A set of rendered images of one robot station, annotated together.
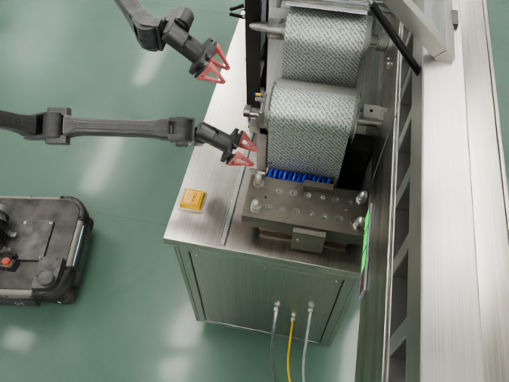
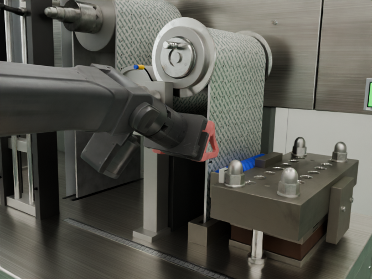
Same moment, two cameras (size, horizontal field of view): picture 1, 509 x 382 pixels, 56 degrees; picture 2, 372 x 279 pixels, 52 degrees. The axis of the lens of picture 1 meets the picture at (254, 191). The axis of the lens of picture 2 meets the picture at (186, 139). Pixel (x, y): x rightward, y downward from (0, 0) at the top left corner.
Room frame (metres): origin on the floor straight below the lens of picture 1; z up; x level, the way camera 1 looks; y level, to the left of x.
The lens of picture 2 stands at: (0.70, 0.62, 1.23)
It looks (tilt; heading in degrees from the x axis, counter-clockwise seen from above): 10 degrees down; 294
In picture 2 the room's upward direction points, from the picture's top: 1 degrees clockwise
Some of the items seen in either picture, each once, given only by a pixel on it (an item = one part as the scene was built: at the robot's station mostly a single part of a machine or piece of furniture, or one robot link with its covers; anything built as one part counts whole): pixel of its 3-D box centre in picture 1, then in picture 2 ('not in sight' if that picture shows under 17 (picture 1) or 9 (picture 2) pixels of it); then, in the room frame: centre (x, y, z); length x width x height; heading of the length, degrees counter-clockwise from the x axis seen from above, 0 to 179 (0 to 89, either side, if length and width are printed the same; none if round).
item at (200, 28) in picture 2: (271, 106); (182, 57); (1.01, -0.05, 1.25); 0.15 x 0.01 x 0.15; 169
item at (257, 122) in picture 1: (258, 138); (151, 161); (1.05, -0.01, 1.05); 0.06 x 0.05 x 0.31; 79
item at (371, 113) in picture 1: (373, 112); not in sight; (0.95, -0.34, 1.28); 0.06 x 0.05 x 0.02; 79
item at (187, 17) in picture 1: (167, 27); not in sight; (1.11, 0.24, 1.45); 0.12 x 0.11 x 0.09; 80
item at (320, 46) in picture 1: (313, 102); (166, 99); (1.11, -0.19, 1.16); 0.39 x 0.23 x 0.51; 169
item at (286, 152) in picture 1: (304, 156); (237, 125); (0.93, -0.16, 1.11); 0.23 x 0.01 x 0.18; 79
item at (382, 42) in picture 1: (379, 42); not in sight; (1.20, -0.38, 1.34); 0.07 x 0.07 x 0.07; 79
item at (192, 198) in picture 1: (192, 198); not in sight; (0.90, 0.21, 0.91); 0.07 x 0.07 x 0.02; 79
